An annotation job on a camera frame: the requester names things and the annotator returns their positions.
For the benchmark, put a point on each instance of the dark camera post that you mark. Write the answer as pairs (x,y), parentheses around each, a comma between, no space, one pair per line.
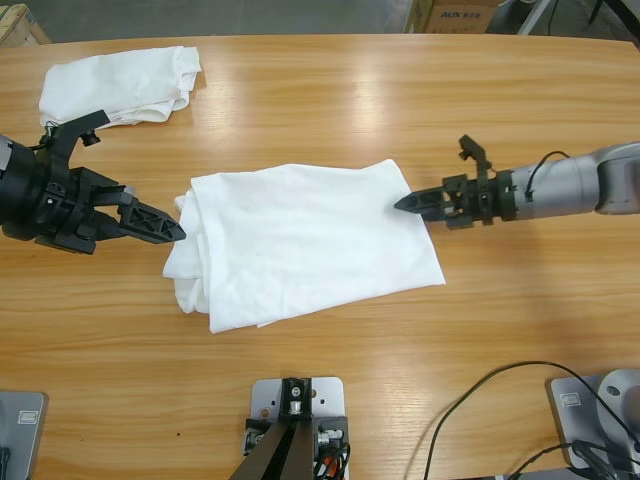
(285,450)

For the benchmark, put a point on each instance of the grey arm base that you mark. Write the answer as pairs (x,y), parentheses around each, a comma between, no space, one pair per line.
(25,440)
(565,422)

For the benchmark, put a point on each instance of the white metal frame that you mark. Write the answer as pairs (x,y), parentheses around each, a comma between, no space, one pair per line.
(535,17)

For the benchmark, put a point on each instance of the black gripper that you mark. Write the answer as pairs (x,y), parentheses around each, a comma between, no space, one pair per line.
(475,200)
(45,210)

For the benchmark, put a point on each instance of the white mount block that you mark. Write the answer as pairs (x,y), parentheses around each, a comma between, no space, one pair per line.
(265,395)

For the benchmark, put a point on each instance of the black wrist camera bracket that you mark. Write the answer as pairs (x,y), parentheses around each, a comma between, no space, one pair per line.
(477,152)
(67,135)

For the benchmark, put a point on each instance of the white Unitree print t-shirt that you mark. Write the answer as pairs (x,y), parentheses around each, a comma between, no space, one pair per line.
(310,240)

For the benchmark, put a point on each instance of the black metal frame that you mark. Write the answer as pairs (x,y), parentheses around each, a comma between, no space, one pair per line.
(630,15)

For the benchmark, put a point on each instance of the cardboard box with AUX print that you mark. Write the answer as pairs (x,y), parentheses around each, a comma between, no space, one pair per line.
(460,20)

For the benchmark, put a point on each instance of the wooden crate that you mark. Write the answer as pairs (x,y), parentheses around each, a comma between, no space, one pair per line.
(20,25)

